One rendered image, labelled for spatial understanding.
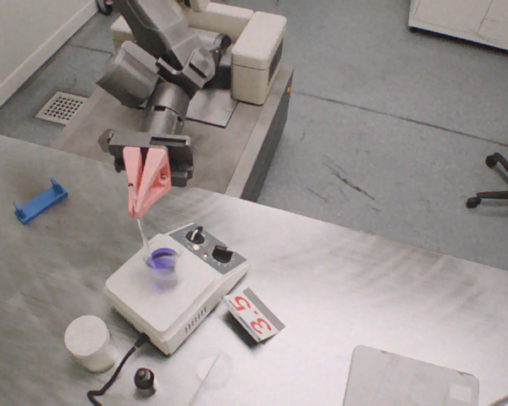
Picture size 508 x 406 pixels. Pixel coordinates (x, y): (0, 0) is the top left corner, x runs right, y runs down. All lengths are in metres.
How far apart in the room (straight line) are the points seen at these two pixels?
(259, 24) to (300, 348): 1.23
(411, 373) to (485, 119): 1.96
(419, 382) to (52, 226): 0.67
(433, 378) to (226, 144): 1.02
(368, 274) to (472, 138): 1.67
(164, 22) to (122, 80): 0.11
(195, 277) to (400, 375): 0.34
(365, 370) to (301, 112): 1.65
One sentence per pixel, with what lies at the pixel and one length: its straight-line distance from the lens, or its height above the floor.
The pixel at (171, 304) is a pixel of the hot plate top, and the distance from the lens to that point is 0.64.
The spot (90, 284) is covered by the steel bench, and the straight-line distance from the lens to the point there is 0.78.
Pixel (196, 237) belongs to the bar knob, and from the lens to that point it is 0.72.
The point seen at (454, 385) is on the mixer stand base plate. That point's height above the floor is 0.76.
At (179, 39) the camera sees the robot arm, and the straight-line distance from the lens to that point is 0.64.
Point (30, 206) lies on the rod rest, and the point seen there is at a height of 0.76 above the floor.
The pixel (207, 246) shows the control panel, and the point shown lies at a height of 0.80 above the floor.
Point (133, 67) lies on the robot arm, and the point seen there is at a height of 1.08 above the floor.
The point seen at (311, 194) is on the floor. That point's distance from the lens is 1.85.
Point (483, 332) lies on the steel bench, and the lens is 0.82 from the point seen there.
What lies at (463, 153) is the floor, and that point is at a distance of 2.28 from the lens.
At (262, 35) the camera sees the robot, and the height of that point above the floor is 0.58.
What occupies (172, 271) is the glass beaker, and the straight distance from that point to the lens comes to 0.60.
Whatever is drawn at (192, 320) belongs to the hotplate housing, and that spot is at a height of 0.80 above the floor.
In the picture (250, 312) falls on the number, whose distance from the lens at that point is 0.70.
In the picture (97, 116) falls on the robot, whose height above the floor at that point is 0.37.
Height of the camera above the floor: 1.41
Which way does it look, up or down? 53 degrees down
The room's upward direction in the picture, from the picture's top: 5 degrees clockwise
